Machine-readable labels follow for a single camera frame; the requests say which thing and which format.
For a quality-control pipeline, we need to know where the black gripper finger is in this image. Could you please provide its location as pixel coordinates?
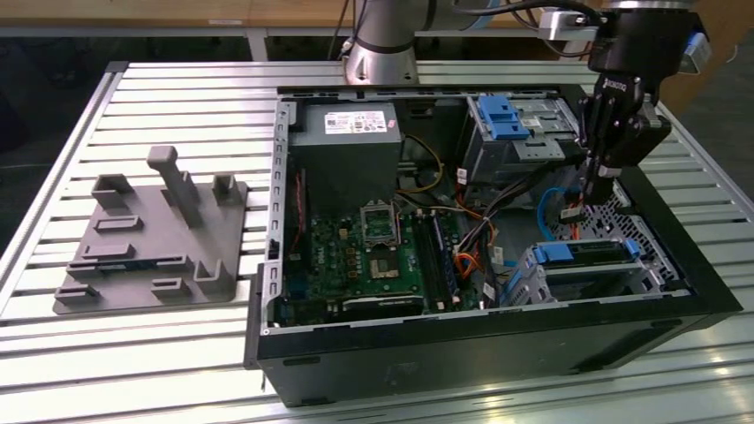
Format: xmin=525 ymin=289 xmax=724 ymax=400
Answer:
xmin=579 ymin=95 xmax=602 ymax=178
xmin=589 ymin=103 xmax=673 ymax=204

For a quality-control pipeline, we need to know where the blue plastic drive latch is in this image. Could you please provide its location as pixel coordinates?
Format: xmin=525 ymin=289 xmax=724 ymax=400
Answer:
xmin=479 ymin=95 xmax=529 ymax=140

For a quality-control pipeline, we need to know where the orange red wire bundle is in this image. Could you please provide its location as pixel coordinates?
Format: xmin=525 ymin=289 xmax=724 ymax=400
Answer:
xmin=454 ymin=216 xmax=502 ymax=284

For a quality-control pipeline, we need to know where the black graphics card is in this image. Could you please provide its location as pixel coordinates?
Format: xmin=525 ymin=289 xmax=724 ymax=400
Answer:
xmin=341 ymin=293 xmax=425 ymax=317

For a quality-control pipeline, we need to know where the grey metal drive cage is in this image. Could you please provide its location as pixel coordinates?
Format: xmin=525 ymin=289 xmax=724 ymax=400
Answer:
xmin=465 ymin=95 xmax=594 ymax=186

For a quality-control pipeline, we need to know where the grey blue wrist camera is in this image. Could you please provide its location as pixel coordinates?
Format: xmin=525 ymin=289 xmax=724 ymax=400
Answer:
xmin=682 ymin=29 xmax=714 ymax=74

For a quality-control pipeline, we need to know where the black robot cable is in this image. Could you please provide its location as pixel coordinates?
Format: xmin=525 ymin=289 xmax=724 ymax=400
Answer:
xmin=337 ymin=0 xmax=362 ymax=61

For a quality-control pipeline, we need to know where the dark power supply unit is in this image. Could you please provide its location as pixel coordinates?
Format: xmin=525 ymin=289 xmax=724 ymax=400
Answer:
xmin=291 ymin=102 xmax=403 ymax=213

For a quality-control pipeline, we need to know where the grey parts rack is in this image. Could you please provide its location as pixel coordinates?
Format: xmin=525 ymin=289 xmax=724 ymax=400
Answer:
xmin=52 ymin=145 xmax=253 ymax=315

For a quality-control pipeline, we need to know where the black RAM slot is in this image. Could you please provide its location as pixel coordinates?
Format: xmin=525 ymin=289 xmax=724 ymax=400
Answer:
xmin=434 ymin=211 xmax=465 ymax=306
xmin=427 ymin=210 xmax=455 ymax=308
xmin=411 ymin=210 xmax=441 ymax=311
xmin=418 ymin=210 xmax=447 ymax=310

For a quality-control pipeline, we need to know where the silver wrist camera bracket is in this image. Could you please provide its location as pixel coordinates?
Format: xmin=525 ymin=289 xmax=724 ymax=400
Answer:
xmin=538 ymin=9 xmax=606 ymax=57

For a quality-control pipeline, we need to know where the metal socket cover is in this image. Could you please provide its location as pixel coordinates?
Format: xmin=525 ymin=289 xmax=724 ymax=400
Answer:
xmin=359 ymin=201 xmax=402 ymax=246

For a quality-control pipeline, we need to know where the metal disk bay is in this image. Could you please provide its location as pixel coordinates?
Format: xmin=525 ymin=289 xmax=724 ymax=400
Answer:
xmin=518 ymin=238 xmax=680 ymax=307

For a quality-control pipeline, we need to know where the hard disk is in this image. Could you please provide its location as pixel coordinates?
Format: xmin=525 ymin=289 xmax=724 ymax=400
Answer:
xmin=533 ymin=238 xmax=642 ymax=267

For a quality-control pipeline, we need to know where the CPU socket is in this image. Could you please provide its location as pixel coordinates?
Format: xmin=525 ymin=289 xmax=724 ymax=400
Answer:
xmin=367 ymin=246 xmax=409 ymax=283

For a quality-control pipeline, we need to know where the green motherboard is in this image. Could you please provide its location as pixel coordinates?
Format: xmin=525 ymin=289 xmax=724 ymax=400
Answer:
xmin=277 ymin=193 xmax=473 ymax=326

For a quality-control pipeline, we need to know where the thin red wire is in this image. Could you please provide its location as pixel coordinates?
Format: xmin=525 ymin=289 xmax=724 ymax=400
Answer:
xmin=294 ymin=170 xmax=309 ymax=235

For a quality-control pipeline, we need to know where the wooden workbench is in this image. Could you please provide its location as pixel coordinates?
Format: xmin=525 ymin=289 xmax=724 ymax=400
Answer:
xmin=0 ymin=0 xmax=590 ymax=61

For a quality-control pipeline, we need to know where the black PC case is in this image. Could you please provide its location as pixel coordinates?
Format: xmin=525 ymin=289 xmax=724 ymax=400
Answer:
xmin=245 ymin=83 xmax=744 ymax=407

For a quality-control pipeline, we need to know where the blue disk wire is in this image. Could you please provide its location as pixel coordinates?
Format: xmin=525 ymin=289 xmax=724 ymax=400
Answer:
xmin=537 ymin=186 xmax=585 ymax=243

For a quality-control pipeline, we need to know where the black wire bundle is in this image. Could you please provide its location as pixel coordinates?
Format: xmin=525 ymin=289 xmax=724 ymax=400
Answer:
xmin=458 ymin=158 xmax=590 ymax=266

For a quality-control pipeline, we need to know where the yellow black power wire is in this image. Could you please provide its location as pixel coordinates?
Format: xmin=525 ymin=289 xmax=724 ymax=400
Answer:
xmin=398 ymin=134 xmax=445 ymax=195

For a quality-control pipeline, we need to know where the red yellow disk power wire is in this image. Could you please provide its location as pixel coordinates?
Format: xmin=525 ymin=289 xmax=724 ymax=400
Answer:
xmin=558 ymin=193 xmax=586 ymax=242

